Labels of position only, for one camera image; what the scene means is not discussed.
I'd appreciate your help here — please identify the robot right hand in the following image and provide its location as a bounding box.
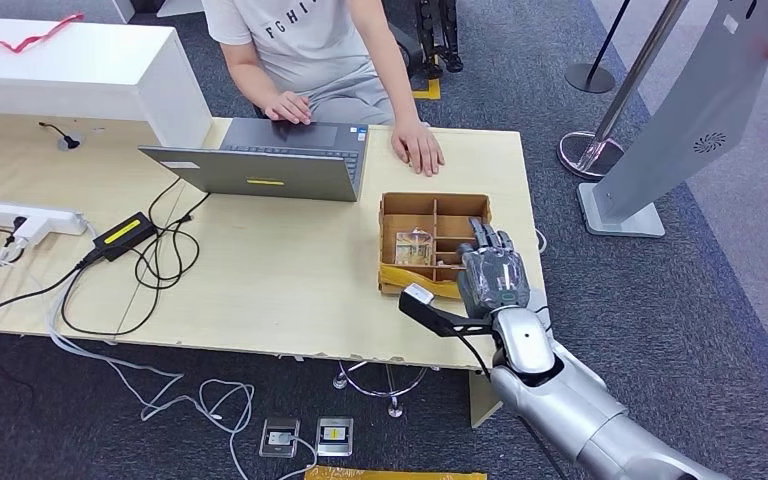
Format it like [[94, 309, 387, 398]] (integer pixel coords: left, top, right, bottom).
[[455, 217, 532, 321]]

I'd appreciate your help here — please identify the person's right hand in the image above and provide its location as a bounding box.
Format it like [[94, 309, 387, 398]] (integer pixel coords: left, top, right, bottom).
[[263, 90, 314, 127]]

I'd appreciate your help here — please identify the person's left hand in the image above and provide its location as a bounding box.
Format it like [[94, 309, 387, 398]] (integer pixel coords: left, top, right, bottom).
[[390, 119, 446, 178]]

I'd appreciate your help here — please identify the person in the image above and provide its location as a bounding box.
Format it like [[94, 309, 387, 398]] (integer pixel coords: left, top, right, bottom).
[[201, 0, 425, 127]]

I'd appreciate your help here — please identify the white card reader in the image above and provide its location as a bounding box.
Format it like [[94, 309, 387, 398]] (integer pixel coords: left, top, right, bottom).
[[528, 288, 553, 333]]

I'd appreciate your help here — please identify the clear-sleeved key card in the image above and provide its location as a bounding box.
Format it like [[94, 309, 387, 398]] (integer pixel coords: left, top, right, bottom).
[[395, 228, 435, 268]]

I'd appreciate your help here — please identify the cardboard divided box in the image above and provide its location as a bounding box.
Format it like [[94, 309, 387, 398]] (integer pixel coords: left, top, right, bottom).
[[377, 192, 493, 303]]

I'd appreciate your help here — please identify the grey laptop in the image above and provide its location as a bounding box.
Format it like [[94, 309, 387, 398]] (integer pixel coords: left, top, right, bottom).
[[138, 118, 370, 203]]

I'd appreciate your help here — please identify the black chair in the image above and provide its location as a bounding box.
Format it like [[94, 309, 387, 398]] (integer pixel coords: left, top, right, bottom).
[[383, 21, 425, 79]]

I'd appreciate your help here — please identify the chrome stool base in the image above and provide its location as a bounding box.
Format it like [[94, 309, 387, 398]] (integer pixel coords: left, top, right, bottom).
[[331, 361, 439, 420]]

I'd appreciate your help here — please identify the wooden desk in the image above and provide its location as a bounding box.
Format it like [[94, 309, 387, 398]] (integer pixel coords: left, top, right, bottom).
[[0, 112, 558, 431]]

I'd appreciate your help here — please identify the black power adapter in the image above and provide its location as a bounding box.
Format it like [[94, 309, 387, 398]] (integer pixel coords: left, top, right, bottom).
[[91, 211, 157, 264]]

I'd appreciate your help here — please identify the yellow floor tape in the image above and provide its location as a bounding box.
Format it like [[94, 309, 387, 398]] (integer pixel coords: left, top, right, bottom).
[[304, 466, 489, 480]]

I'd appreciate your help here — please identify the floor socket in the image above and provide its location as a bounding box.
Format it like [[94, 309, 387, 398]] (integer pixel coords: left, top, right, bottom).
[[314, 416, 355, 459], [258, 417, 301, 460]]

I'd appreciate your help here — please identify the white counter block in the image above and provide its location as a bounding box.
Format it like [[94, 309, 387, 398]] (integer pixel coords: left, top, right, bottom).
[[0, 17, 213, 149]]

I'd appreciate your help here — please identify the red ribbon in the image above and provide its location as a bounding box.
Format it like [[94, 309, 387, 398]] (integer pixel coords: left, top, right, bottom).
[[0, 13, 86, 54]]

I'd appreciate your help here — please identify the grey kiosk stand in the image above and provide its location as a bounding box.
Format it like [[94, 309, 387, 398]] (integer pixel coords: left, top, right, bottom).
[[576, 0, 768, 239]]

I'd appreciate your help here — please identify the white plug adapter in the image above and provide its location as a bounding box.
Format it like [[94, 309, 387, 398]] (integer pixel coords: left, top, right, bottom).
[[8, 216, 52, 251]]

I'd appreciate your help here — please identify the white power strip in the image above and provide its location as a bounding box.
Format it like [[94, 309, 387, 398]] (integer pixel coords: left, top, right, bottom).
[[0, 201, 88, 238]]

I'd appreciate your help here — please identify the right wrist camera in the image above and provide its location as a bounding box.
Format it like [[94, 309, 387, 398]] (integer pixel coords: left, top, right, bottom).
[[398, 282, 495, 339]]

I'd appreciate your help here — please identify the black camera cable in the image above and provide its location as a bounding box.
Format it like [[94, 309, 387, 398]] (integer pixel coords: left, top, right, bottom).
[[453, 331, 569, 480]]

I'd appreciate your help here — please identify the chrome stanchion post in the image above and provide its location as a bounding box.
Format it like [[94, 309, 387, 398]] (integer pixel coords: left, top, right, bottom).
[[556, 0, 691, 181]]

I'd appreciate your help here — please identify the black stanchion post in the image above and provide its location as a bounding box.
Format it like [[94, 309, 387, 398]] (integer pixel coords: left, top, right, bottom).
[[562, 0, 632, 95]]

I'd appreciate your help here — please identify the black adapter output cable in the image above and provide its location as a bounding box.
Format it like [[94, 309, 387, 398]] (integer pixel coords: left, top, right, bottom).
[[59, 176, 211, 338]]

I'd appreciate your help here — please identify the black mains cable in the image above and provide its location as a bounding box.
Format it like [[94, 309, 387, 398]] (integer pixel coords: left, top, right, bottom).
[[0, 254, 98, 323]]

